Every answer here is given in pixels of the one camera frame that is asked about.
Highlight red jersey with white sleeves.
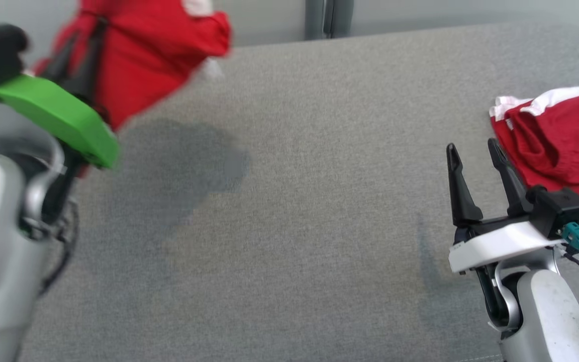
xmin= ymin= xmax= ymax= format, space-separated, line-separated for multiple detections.
xmin=33 ymin=0 xmax=233 ymax=132

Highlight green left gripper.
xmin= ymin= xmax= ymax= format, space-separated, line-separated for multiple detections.
xmin=0 ymin=18 xmax=120 ymax=169

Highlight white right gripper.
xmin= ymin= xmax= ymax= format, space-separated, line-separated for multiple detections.
xmin=446 ymin=138 xmax=567 ymax=275

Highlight red shorts with white stripe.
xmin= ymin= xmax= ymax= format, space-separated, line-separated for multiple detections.
xmin=490 ymin=86 xmax=579 ymax=203

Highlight grey metal partition post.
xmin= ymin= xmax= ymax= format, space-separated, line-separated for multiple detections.
xmin=327 ymin=0 xmax=355 ymax=39
xmin=304 ymin=0 xmax=327 ymax=40

